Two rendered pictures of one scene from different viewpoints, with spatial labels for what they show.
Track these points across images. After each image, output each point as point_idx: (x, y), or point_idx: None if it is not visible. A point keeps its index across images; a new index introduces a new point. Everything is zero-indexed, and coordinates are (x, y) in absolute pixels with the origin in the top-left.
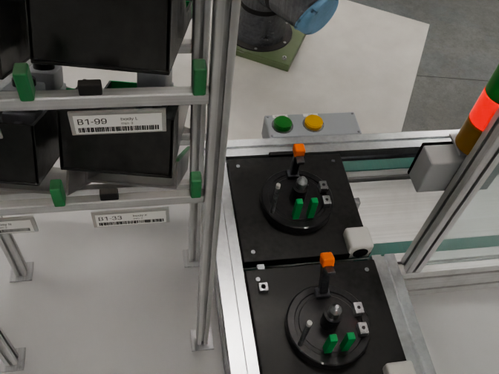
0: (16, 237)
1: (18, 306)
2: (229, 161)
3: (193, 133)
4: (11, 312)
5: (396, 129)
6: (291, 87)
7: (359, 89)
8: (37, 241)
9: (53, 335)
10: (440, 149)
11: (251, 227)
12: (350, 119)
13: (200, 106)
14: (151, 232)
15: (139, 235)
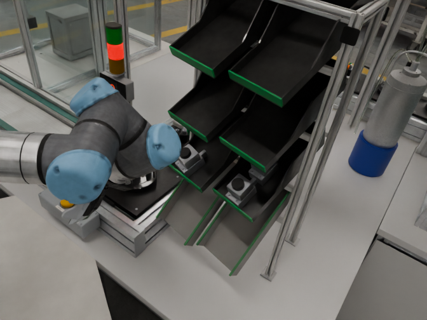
0: (260, 295)
1: (279, 259)
2: (136, 214)
3: None
4: (283, 258)
5: (9, 198)
6: (6, 267)
7: None
8: (251, 284)
9: (271, 237)
10: (122, 81)
11: (166, 183)
12: (47, 192)
13: None
14: (193, 246)
15: (200, 249)
